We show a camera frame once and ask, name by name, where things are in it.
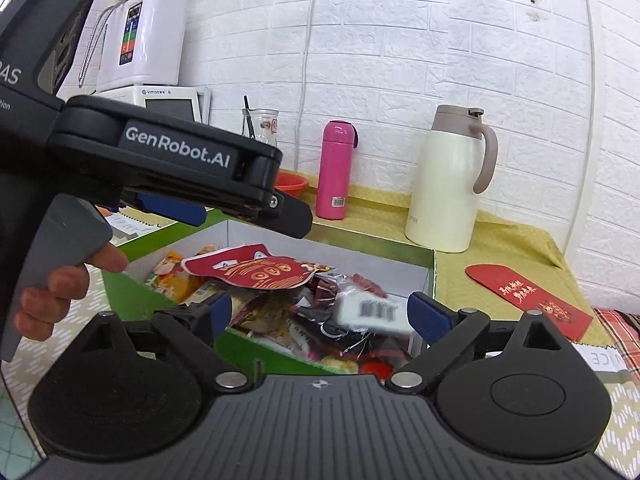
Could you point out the mustard yellow cloth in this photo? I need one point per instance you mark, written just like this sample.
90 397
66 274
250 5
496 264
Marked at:
510 245

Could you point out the red date snack packet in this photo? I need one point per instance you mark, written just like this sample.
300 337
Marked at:
367 285

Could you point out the red plaid cloth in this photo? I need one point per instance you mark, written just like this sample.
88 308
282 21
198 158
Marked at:
620 327

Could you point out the red envelope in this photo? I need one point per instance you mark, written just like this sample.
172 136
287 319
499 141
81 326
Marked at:
525 295

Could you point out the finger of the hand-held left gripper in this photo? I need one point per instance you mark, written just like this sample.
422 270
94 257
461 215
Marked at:
292 215
175 210

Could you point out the glass jar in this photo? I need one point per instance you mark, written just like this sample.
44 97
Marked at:
265 127

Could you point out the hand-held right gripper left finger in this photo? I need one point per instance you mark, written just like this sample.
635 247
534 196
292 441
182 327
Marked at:
220 312

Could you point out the green cardboard box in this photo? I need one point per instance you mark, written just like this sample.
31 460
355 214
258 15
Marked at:
350 260

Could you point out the black straw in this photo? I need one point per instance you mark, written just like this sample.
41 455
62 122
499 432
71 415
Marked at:
248 115

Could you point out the red plastic basket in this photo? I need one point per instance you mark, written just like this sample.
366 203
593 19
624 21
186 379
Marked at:
292 182

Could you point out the pink thermos bottle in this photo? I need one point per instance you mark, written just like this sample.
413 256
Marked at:
332 175

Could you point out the white water purifier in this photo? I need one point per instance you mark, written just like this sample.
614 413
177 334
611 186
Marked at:
155 35

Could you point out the cream thermal carafe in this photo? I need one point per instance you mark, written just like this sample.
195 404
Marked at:
440 195

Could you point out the orange cartoon snack packet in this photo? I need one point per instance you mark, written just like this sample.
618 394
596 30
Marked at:
175 280

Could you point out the patterned tablecloth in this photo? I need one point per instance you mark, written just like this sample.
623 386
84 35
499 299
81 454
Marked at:
625 420

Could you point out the person's left hand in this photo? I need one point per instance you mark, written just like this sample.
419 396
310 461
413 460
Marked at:
55 300

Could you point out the red nuts pouch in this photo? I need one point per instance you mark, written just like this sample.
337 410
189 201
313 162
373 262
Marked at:
250 272

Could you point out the brown glossy snack packet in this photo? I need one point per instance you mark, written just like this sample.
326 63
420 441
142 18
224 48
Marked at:
370 310

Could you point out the white water dispenser with screen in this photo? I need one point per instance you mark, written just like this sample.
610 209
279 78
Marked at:
165 105

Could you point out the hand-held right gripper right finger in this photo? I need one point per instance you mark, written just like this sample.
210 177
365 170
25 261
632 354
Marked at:
425 315

